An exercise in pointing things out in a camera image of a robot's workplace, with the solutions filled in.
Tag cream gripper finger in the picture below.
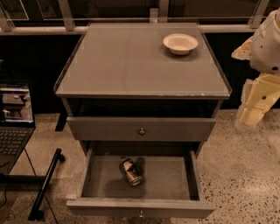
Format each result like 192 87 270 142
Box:
236 73 280 127
231 38 252 60

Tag crushed orange soda can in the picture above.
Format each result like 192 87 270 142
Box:
119 157 142 186

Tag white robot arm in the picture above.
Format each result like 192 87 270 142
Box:
231 8 280 127

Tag grey drawer cabinet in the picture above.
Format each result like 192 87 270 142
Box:
54 23 231 155

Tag open grey middle drawer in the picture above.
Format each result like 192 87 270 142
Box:
66 151 214 219

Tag metal knob on open drawer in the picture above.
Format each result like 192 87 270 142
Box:
138 211 144 218

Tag closed grey upper drawer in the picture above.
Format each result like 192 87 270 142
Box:
67 116 215 142

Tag white bowl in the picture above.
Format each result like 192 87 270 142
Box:
163 33 199 55

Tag metal window railing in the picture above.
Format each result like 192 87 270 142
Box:
0 0 280 35

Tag black laptop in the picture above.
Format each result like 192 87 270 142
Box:
0 81 35 174

